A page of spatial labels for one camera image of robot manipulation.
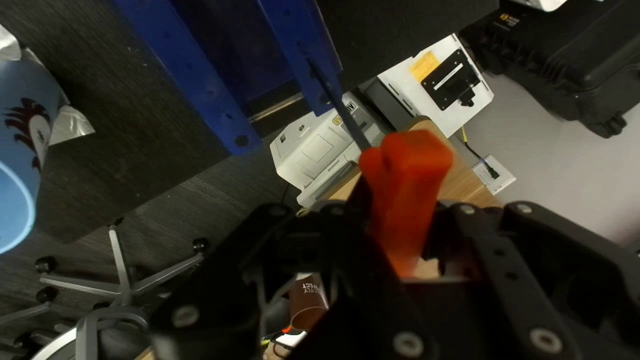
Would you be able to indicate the white box cabinet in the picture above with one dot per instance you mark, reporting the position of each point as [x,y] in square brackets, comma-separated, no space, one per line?
[406,72]

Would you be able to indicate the large blue cup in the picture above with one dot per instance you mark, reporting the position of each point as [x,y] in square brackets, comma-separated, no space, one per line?
[21,133]

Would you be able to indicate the white plastic container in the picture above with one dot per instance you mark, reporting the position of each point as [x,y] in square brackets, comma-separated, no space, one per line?
[321,151]

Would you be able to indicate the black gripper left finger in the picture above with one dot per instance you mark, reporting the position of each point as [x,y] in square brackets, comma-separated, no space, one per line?
[253,287]

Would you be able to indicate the gray tape patch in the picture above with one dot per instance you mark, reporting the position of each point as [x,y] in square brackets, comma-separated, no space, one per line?
[70,124]

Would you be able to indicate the black hard equipment case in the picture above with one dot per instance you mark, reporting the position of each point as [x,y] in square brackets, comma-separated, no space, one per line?
[573,60]

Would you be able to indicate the white wall outlet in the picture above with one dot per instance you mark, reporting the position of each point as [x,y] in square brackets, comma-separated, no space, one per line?
[493,175]

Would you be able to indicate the gray mesh office chair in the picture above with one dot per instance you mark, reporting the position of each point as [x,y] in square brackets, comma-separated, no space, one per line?
[121,281]

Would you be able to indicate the blue tool rack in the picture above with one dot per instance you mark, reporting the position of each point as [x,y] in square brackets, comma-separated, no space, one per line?
[200,72]

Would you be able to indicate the black device on white box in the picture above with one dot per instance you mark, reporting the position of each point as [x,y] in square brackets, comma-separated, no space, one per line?
[451,81]

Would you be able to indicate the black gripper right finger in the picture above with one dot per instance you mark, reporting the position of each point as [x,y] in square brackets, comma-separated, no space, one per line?
[533,281]

